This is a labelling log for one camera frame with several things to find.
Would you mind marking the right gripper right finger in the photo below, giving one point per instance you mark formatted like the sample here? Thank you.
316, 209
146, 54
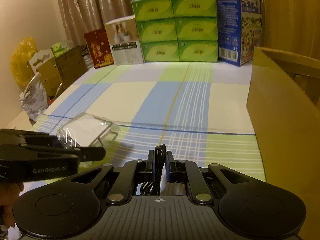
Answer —
188, 173

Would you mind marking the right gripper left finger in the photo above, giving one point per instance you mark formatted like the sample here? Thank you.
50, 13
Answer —
130, 175

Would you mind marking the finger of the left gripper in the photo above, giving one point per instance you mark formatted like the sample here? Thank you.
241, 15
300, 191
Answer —
65, 152
18, 137

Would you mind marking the clear bag with parts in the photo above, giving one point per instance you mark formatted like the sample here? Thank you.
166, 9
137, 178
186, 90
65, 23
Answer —
86, 130

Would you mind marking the person's left hand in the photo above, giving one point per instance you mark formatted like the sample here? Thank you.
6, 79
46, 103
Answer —
9, 193

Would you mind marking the yellow plastic bag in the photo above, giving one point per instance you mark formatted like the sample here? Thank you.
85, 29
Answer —
19, 62

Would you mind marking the brown cardboard boxes stack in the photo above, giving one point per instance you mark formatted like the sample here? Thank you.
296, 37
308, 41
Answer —
58, 73

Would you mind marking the red greeting card box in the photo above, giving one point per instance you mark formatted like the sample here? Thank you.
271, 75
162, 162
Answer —
99, 48

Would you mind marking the white product box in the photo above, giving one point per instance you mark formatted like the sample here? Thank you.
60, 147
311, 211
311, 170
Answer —
124, 41

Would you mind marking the brown cardboard box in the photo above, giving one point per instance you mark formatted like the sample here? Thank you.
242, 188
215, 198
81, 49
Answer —
283, 105

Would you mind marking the green tissue pack stack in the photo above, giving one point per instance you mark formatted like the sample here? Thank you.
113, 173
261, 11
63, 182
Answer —
177, 30

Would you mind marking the blue milk carton box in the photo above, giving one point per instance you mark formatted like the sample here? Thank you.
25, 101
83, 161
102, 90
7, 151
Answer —
239, 29

